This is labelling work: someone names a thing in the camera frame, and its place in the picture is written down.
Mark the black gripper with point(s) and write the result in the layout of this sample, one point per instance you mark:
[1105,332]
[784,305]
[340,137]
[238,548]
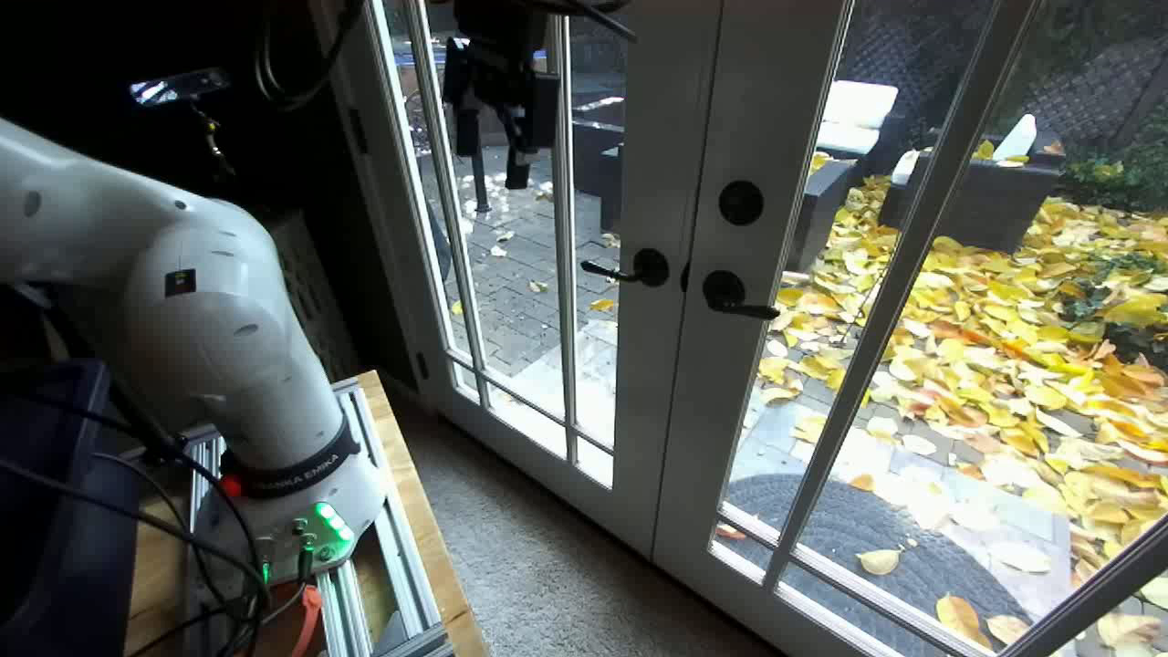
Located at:
[492,63]

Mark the white french door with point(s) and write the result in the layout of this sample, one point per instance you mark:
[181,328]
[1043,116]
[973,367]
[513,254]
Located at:
[925,397]
[552,372]

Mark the black door lever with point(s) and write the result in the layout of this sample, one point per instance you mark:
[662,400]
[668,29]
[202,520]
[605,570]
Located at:
[649,268]
[728,296]

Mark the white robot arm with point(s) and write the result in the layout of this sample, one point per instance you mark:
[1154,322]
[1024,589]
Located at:
[144,220]

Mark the black deadbolt lock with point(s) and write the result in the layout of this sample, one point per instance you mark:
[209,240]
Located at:
[744,204]

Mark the black outdoor sofa left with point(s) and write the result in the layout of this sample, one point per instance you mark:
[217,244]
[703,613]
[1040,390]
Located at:
[847,137]

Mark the black outdoor sofa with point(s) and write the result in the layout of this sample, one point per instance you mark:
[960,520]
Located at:
[847,137]
[990,205]

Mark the black outdoor sofa right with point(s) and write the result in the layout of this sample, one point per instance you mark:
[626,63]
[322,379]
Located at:
[990,205]

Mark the dark round doormat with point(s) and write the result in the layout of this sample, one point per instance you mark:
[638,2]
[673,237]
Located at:
[929,568]

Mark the dark blue box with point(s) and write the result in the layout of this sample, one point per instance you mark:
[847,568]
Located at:
[64,564]

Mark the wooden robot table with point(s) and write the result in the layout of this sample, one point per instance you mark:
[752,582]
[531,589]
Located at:
[167,627]

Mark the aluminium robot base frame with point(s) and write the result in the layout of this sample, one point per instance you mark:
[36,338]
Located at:
[380,598]

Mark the green cable connector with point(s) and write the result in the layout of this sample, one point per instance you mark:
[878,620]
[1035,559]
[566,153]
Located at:
[327,538]

